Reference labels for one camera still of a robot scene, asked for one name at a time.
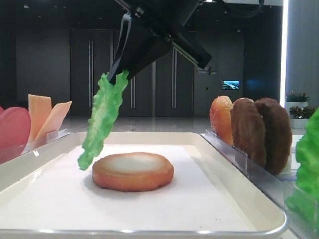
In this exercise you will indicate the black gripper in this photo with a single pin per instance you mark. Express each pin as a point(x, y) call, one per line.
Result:
point(149, 30)

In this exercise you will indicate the green lettuce leaf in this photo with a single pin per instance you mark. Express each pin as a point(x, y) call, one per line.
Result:
point(105, 111)
point(305, 174)

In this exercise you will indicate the left orange cheese slice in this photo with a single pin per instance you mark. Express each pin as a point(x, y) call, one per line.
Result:
point(39, 108)

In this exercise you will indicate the orange cheese slice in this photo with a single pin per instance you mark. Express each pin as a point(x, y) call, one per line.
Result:
point(39, 108)
point(55, 119)

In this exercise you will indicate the right orange cheese slice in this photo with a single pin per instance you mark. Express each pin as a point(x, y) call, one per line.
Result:
point(55, 119)

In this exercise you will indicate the right red tomato slice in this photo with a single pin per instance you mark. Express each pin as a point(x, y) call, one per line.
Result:
point(15, 125)

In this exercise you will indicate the red tomato slice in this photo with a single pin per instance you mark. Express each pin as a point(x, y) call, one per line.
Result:
point(3, 109)
point(15, 125)

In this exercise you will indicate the left brown meat patty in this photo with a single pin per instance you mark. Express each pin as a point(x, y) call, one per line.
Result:
point(248, 130)

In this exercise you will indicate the brown meat patty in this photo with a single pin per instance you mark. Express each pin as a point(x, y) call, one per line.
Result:
point(248, 130)
point(278, 137)

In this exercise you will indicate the left red tomato slice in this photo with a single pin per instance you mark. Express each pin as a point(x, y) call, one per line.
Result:
point(3, 109)

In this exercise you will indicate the right brown meat patty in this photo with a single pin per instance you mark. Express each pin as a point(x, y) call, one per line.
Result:
point(278, 137)

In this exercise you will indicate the green lettuce leaf in rack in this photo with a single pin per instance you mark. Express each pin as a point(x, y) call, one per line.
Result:
point(305, 174)

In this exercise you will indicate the right sesame bun top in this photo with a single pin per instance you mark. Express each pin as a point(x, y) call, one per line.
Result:
point(220, 118)

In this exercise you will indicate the bun slice on tray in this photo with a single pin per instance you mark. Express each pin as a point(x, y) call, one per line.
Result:
point(132, 172)

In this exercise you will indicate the left clear acrylic rack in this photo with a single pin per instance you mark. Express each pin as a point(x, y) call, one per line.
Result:
point(15, 151)

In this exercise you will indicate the clear acrylic rack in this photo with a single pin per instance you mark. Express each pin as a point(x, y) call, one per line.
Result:
point(15, 151)
point(277, 188)

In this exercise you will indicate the potted plants in planter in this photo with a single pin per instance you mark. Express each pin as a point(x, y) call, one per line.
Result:
point(298, 109)

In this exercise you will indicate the white rectangular metal tray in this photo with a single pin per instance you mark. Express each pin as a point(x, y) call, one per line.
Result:
point(44, 195)

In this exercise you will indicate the right clear acrylic rack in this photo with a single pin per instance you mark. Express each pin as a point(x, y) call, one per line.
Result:
point(277, 188)

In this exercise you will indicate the small wall screen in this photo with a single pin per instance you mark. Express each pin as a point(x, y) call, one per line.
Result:
point(231, 85)

